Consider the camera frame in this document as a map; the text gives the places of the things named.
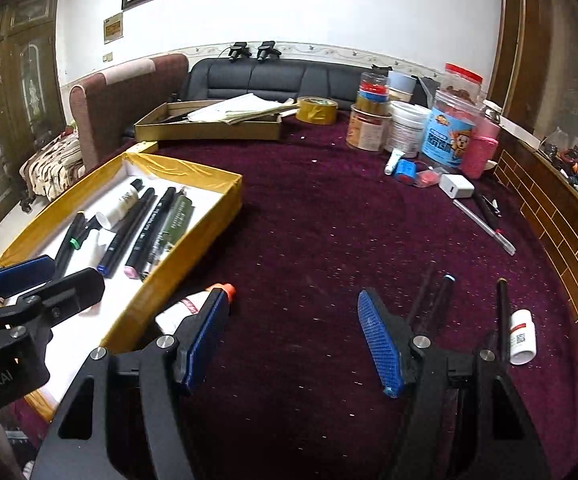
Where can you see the black marker blue cap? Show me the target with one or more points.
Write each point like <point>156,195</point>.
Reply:
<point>124,230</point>

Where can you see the patterned cushioned stool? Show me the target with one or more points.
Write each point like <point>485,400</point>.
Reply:
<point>54,165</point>

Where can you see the orange label jar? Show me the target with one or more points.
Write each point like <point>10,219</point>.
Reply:
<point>366,130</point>

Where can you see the stack of papers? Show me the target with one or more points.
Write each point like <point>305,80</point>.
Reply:
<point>239,107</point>

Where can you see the white bottle orange cap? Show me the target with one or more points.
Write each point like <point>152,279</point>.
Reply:
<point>184,310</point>

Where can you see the white pen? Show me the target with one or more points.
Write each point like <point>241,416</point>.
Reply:
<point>484,227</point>

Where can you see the wooden glass door cabinet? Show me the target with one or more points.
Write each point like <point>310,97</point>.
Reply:
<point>14,85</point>

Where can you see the blue plastic stamp case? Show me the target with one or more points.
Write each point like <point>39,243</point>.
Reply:
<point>406,167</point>

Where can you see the clear jar blue cartoon label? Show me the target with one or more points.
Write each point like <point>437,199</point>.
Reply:
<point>451,130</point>

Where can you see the black handheld device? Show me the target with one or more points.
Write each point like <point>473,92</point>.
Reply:
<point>239,50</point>
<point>267,50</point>

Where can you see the gold wall plaque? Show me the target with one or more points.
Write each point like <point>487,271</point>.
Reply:
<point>113,27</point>

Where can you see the dark green tube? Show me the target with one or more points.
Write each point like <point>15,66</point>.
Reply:
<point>176,220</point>

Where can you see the yellow cardboard box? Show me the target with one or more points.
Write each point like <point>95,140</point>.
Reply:
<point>194,170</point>

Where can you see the black leather sofa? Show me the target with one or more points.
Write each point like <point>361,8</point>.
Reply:
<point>279,80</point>

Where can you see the black marker pink cap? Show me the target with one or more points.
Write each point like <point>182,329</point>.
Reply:
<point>151,230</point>

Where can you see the wooden counter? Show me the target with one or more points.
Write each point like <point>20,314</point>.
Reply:
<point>544,200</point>

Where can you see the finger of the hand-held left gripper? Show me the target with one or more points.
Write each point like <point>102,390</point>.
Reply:
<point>19,272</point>
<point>69,290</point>

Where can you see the plain black marker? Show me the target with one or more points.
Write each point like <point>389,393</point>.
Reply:
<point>421,292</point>

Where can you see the small white bottle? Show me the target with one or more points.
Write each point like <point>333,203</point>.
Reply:
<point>103,220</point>

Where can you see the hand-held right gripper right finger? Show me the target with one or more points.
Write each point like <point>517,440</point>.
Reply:
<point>379,340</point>

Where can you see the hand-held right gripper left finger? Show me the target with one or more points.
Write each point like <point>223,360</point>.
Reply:
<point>206,332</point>

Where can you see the maroon velvet tablecloth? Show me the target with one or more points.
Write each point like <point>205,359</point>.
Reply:
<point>319,210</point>

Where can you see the black pen red band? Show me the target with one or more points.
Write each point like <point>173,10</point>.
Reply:
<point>489,212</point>

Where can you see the small white tube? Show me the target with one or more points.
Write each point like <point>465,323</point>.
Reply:
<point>394,161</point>

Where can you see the stacked toothpick containers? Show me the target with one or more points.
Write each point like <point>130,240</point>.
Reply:
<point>371,92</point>

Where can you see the brown armchair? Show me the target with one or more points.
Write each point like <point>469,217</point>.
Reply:
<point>119,105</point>

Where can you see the metal nail clipper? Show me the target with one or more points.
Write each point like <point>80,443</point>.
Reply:
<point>495,205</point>

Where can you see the white plastic jar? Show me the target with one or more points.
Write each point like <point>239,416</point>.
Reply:
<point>409,127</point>

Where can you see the black gel pen with clip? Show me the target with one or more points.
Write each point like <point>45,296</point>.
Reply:
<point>166,230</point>

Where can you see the black marker teal cap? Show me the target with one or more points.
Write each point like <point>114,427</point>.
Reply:
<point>439,305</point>

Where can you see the white charger block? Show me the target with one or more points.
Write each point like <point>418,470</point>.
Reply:
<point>456,186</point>

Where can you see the black marker olive cap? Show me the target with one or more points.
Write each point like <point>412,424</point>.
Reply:
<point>504,320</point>

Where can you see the white pill bottle red label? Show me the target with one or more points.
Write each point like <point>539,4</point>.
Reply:
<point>521,335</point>

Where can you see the black marker green cap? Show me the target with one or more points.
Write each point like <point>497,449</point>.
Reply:
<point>71,245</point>

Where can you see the brown cardboard box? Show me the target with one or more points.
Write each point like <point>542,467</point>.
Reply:
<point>209,131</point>

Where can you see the yellow tape roll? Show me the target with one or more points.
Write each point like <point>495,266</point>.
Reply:
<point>316,109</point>

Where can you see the pile of small clutter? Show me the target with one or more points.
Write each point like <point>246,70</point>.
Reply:
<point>574,160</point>

